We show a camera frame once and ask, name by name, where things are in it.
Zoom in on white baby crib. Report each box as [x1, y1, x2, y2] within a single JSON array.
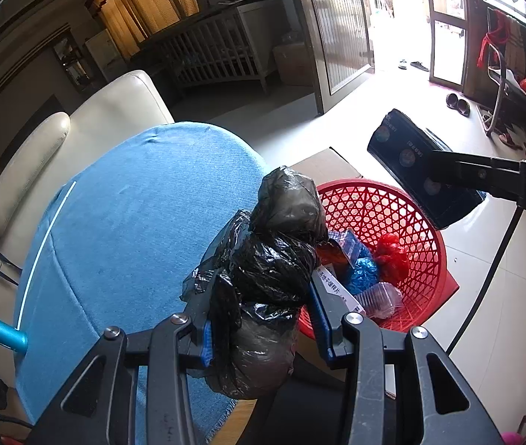
[[131, 0, 290, 92]]

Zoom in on white long medicine box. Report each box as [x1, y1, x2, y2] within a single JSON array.
[[313, 265, 366, 316]]

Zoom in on blue foil packet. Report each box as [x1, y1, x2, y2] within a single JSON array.
[[328, 229, 371, 266]]

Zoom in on blue plastic bag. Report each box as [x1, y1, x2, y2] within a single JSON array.
[[343, 257, 380, 296]]

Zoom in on cardboard box on floor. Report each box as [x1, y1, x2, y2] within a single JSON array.
[[291, 148, 362, 186]]

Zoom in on black cable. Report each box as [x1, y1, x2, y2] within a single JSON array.
[[444, 50, 526, 357]]

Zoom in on dark blue product box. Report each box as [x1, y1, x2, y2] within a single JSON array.
[[367, 109, 486, 230]]

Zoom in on white thin stick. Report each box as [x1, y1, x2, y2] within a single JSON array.
[[15, 180, 79, 331]]

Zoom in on red plastic bag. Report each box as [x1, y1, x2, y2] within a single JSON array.
[[316, 233, 410, 286]]

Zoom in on red mesh trash basket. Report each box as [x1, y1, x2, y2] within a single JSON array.
[[313, 179, 458, 332]]

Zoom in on black plastic bag bundle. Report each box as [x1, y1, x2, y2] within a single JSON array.
[[181, 167, 328, 400]]

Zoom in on clear plastic clamshell tray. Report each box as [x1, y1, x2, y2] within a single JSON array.
[[354, 282, 403, 320]]

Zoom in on blue tablecloth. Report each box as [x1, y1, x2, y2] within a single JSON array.
[[13, 123, 267, 420]]

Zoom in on cream leather sofa right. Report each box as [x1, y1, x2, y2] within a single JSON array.
[[0, 70, 173, 267]]

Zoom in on wooden door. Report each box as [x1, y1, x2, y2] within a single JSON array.
[[293, 0, 374, 115]]

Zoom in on orange curtains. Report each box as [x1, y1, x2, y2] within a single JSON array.
[[86, 0, 202, 60]]

